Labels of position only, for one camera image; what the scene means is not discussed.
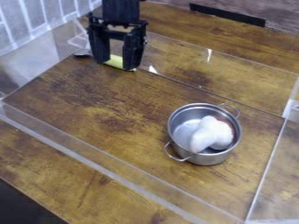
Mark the yellow green toy vegetable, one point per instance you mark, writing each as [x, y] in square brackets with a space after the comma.
[115, 62]

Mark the silver metal pot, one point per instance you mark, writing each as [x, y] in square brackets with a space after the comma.
[183, 123]

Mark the black bar on table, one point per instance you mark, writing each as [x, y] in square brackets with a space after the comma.
[246, 19]

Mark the clear acrylic enclosure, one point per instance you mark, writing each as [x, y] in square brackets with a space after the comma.
[83, 132]

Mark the white red toy mushroom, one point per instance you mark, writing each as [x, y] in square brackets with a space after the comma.
[214, 134]

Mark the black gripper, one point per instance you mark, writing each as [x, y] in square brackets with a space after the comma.
[118, 23]

